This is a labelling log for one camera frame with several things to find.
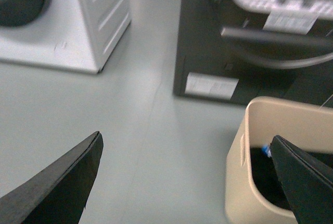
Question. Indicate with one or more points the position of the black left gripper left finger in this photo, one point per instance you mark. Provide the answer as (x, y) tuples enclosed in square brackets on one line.
[(59, 192)]

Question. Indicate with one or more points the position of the black printed t-shirt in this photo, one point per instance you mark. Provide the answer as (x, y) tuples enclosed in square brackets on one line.
[(265, 178)]

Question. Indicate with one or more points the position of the white washing machine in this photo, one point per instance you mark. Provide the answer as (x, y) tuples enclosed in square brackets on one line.
[(77, 35)]

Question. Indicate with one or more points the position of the beige plastic laundry hamper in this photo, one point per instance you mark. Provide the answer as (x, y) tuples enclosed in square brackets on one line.
[(305, 125)]

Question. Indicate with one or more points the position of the black washing machine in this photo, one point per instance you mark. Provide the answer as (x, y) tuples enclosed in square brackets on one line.
[(236, 50)]

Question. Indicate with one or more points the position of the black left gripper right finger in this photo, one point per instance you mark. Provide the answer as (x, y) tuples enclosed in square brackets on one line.
[(306, 180)]

